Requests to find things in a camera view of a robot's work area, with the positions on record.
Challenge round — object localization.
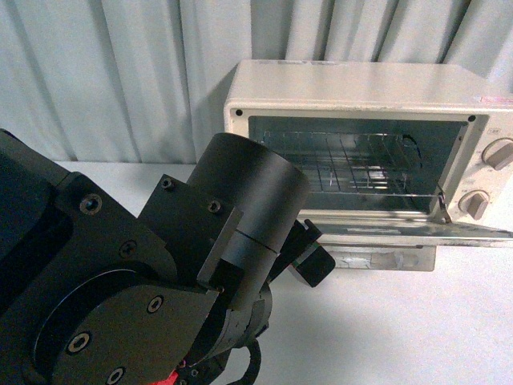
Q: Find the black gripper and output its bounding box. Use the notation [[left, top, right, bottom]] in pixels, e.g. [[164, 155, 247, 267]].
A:
[[269, 219, 336, 287]]

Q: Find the oven door with glass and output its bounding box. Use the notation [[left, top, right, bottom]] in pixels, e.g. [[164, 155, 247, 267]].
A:
[[298, 210, 512, 272]]

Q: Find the white Toshiba toaster oven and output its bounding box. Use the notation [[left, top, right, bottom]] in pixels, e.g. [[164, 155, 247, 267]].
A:
[[224, 60, 512, 227]]

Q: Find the lower beige oven knob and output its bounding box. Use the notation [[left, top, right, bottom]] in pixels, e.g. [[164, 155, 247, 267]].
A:
[[458, 190, 491, 221]]

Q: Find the beige oven knob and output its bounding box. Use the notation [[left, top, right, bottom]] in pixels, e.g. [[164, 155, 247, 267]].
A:
[[458, 190, 491, 221], [482, 138, 513, 171]]

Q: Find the upper beige oven knob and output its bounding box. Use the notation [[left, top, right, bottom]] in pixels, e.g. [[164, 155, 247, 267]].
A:
[[482, 138, 513, 171]]

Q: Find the grey curtain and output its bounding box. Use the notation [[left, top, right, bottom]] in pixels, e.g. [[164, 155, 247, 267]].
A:
[[1, 1, 512, 164]]

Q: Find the wire oven rack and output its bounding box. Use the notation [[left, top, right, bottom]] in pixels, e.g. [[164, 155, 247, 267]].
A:
[[261, 131, 439, 199]]

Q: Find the black cable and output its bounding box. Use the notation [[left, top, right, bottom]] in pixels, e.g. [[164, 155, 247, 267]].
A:
[[230, 338, 264, 385]]

